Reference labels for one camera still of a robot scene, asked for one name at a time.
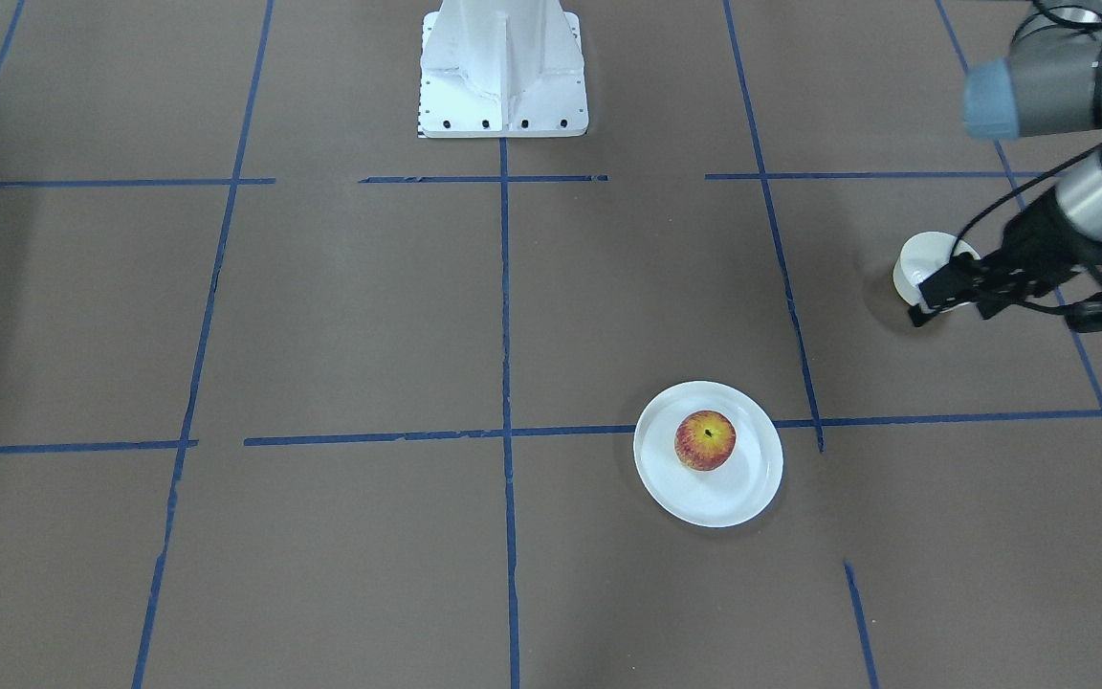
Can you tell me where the white bowl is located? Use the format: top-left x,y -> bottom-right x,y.
892,232 -> 980,308

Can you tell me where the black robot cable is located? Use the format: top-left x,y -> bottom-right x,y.
948,144 -> 1102,263

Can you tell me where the white camera stand column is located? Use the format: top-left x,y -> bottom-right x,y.
417,1 -> 590,139

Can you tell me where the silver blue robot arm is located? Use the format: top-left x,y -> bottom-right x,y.
909,1 -> 1102,332

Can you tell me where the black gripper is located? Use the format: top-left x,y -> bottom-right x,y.
907,189 -> 1102,329

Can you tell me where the red yellow apple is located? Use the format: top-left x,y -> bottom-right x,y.
673,410 -> 738,472

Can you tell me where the white round plate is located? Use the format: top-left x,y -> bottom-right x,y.
633,381 -> 784,528

